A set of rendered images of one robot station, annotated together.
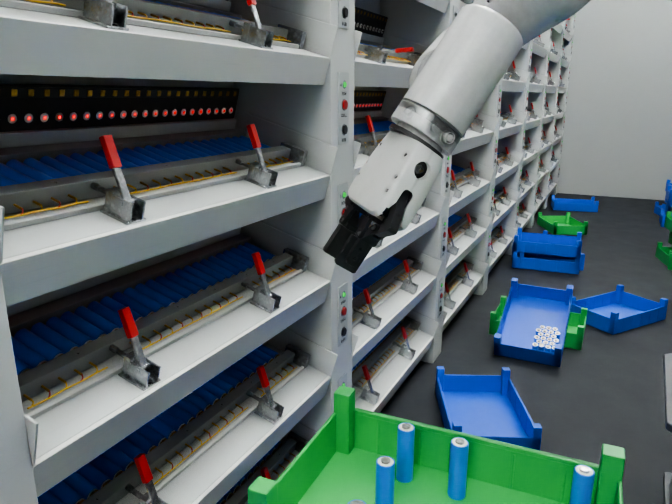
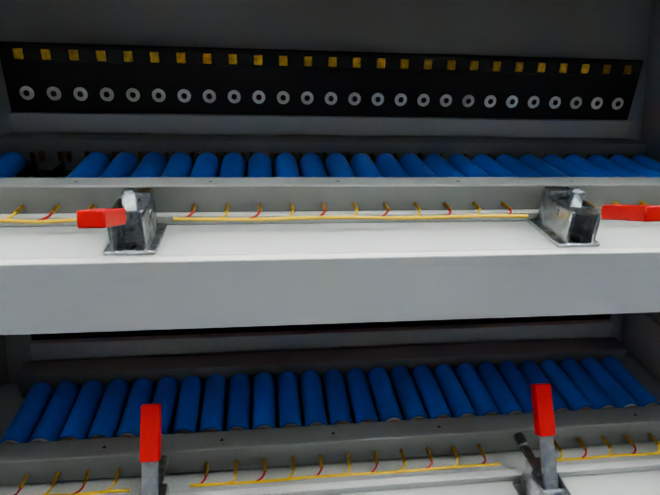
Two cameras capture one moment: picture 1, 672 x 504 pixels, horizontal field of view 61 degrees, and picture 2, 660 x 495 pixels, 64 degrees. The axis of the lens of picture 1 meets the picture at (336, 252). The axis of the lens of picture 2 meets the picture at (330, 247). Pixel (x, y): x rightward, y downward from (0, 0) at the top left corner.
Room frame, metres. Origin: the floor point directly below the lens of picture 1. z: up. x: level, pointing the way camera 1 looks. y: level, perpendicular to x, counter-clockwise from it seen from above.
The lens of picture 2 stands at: (1.16, -0.40, 0.92)
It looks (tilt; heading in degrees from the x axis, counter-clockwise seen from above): 9 degrees down; 57
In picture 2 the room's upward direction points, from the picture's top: straight up
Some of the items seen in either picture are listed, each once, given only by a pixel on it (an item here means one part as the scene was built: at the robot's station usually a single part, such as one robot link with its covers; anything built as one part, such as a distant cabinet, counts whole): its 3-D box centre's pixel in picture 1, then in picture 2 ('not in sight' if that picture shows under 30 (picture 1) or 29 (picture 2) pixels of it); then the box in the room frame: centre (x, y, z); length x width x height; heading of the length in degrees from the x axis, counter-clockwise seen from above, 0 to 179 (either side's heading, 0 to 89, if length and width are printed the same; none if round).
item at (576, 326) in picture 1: (538, 320); not in sight; (1.87, -0.71, 0.04); 0.30 x 0.20 x 0.08; 64
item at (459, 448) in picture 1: (458, 467); not in sight; (0.51, -0.13, 0.44); 0.02 x 0.02 x 0.06
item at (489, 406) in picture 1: (482, 407); not in sight; (1.29, -0.37, 0.04); 0.30 x 0.20 x 0.08; 178
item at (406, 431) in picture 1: (405, 451); not in sight; (0.53, -0.07, 0.44); 0.02 x 0.02 x 0.06
